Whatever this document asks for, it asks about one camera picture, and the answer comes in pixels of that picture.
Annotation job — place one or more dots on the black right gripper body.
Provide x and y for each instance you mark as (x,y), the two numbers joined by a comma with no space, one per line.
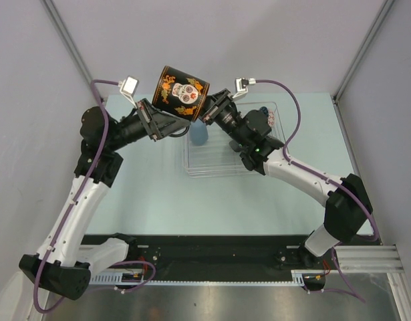
(222,101)

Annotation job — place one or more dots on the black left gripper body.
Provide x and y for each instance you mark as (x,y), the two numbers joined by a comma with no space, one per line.
(146,116)

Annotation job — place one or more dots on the black floral mug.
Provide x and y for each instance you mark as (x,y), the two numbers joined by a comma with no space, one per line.
(180,94)

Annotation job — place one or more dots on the light blue cup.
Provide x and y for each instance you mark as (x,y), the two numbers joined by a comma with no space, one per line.
(198,133)

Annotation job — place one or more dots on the blue triangle pattern bowl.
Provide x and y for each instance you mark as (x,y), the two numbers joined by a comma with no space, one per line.
(269,114)

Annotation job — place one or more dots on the clear wire dish rack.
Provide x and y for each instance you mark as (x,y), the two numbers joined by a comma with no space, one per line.
(216,158)

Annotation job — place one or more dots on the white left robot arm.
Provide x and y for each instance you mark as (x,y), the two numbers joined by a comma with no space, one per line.
(57,266)

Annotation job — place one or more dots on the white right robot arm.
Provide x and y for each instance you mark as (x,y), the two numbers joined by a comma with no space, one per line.
(345,200)

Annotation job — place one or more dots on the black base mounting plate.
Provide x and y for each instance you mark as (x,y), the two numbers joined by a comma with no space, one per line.
(226,258)

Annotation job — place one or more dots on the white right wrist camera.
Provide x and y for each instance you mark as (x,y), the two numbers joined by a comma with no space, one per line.
(242,87)

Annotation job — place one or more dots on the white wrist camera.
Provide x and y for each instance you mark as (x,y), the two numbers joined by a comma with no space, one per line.
(127,89)
(242,87)

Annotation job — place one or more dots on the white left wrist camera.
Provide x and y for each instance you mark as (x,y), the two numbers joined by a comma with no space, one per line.
(127,89)

